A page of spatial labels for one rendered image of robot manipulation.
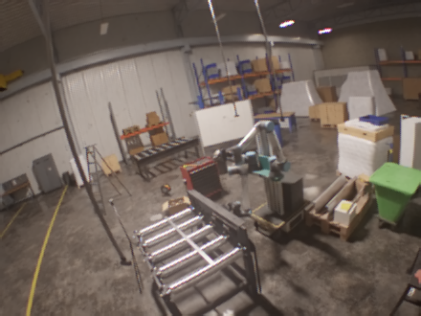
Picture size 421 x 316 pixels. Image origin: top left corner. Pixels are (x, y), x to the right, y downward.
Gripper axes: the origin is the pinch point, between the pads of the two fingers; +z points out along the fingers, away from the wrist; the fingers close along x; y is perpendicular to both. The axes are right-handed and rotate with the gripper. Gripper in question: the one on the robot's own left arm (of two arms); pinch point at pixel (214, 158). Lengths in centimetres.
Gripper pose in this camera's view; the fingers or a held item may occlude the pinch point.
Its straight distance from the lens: 217.9
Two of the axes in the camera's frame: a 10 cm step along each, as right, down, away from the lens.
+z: -8.4, 3.4, -4.3
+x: -2.2, -9.3, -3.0
